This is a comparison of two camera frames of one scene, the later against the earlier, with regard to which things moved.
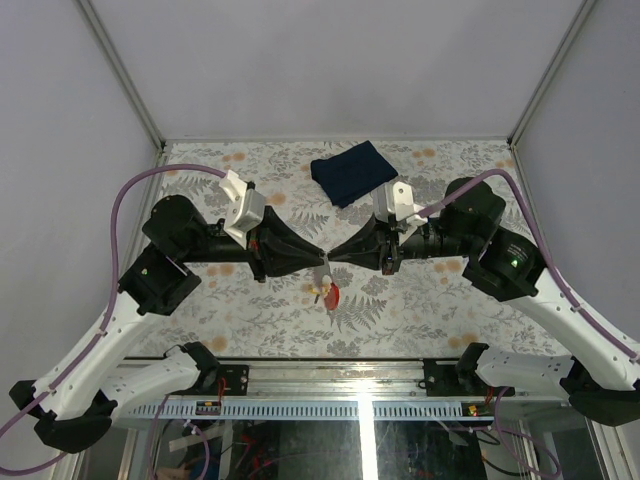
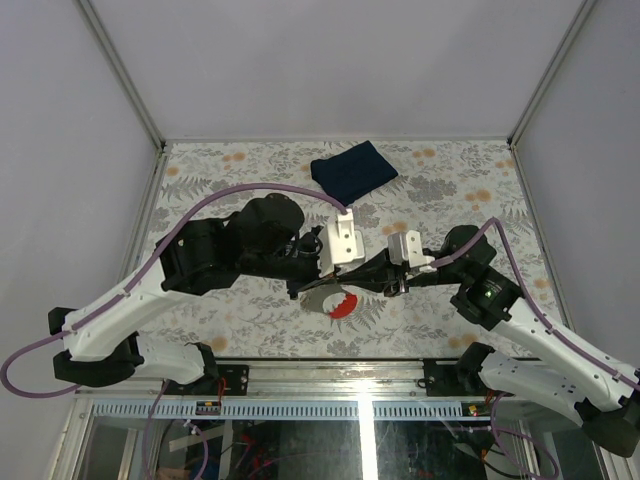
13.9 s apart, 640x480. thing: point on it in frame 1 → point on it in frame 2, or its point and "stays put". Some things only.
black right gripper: [376, 237] → [378, 274]
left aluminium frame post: [106, 40] stays put
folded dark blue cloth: [352, 173] stays put
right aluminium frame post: [552, 72] stays put
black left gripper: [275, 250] → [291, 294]
